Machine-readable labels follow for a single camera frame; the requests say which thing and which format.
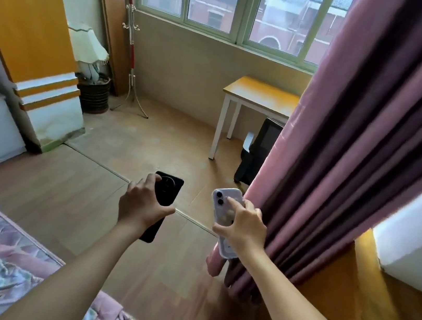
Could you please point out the person's right hand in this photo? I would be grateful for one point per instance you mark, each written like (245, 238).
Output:
(244, 228)

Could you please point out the person's left hand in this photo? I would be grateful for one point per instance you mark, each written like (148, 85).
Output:
(141, 203)

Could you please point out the person's right thumb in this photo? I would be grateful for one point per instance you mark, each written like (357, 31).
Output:
(221, 230)

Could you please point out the person's left thumb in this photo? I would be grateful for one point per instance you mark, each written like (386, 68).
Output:
(166, 210)

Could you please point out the black smartphone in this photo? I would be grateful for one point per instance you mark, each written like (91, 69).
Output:
(166, 194)

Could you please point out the white smartphone with clear case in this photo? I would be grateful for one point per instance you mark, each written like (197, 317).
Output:
(221, 207)

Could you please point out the person's left forearm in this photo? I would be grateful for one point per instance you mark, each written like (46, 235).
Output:
(66, 278)

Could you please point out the person's right forearm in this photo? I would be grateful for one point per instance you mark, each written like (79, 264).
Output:
(298, 313)

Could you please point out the black office chair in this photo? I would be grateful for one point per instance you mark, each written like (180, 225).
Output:
(257, 151)

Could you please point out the dark woven basket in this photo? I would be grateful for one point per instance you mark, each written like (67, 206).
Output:
(93, 95)

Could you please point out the yellow top white desk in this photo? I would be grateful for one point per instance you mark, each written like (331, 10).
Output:
(260, 94)

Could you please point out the purple curtain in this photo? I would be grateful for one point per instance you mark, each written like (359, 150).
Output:
(358, 128)

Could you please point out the metal coat stand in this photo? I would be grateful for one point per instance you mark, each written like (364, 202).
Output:
(132, 35)

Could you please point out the white table lamp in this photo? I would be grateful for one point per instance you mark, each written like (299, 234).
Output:
(87, 48)

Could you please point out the brown wooden board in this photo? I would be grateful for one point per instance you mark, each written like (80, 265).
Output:
(110, 28)

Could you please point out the green framed window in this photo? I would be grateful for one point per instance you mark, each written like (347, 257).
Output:
(237, 7)

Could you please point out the yellow and white wardrobe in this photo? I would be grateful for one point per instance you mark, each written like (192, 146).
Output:
(29, 28)

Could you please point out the wooden bed frame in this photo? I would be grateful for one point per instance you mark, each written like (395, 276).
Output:
(372, 300)

